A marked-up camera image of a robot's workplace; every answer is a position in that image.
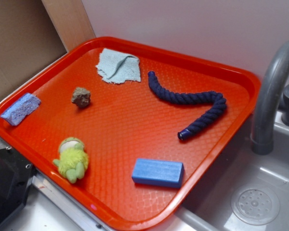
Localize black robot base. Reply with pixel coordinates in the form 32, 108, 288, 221
0, 147, 35, 228

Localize orange plastic tray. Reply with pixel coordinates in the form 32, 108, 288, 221
0, 37, 261, 231

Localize light blue cloth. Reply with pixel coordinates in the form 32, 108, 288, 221
96, 48, 141, 84

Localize blue foam block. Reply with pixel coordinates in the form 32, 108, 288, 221
131, 158, 184, 188

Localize brown rock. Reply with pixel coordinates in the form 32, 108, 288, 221
71, 87, 91, 108

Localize green plush frog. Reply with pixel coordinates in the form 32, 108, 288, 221
53, 137, 89, 184

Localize purple sponge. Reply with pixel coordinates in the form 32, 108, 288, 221
0, 93, 41, 126

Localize grey toy faucet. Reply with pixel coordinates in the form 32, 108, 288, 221
250, 41, 289, 155

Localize grey toy sink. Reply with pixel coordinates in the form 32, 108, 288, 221
176, 112, 289, 231

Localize brown cardboard panel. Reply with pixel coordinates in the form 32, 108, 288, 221
0, 0, 95, 101

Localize dark blue twisted rope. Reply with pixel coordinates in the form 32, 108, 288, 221
147, 70, 227, 142

